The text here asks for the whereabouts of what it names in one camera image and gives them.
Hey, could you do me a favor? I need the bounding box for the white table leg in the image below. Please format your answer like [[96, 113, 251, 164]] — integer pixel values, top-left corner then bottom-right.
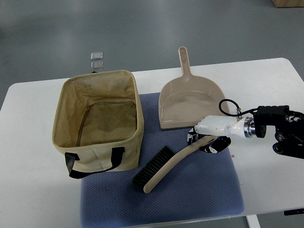
[[246, 215, 261, 228]]

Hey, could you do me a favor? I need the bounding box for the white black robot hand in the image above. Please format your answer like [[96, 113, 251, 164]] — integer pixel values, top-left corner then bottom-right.
[[185, 115, 249, 155]]

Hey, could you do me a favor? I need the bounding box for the cardboard box corner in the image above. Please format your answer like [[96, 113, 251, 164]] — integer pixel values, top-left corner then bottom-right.
[[272, 0, 304, 8]]

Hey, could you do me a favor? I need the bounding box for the pink plastic dustpan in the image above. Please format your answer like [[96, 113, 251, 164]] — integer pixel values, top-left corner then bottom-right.
[[159, 47, 225, 130]]

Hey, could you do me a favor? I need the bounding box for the pink hand broom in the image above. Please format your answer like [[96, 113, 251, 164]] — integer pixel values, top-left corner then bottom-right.
[[132, 135, 216, 194]]

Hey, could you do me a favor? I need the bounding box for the blue quilted mat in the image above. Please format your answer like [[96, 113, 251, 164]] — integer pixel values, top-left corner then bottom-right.
[[79, 92, 245, 228]]

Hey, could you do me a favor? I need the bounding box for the black table control panel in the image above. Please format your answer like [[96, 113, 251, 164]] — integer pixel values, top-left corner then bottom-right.
[[284, 208, 304, 216]]

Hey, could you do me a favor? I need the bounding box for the upper clear floor plate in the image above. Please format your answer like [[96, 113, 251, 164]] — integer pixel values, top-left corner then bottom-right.
[[91, 51, 103, 60]]

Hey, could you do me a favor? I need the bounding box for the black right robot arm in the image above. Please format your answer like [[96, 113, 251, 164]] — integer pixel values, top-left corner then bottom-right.
[[218, 99, 304, 159]]

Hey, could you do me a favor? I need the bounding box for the yellow fabric bag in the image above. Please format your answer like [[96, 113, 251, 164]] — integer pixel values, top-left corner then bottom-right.
[[52, 70, 144, 179]]

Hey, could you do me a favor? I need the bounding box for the lower clear floor plate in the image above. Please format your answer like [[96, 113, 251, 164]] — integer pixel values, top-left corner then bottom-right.
[[91, 60, 104, 70]]

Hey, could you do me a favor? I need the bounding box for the clear floor plate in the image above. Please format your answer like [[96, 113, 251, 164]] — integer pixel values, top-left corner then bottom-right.
[[91, 60, 104, 70], [91, 51, 103, 60]]

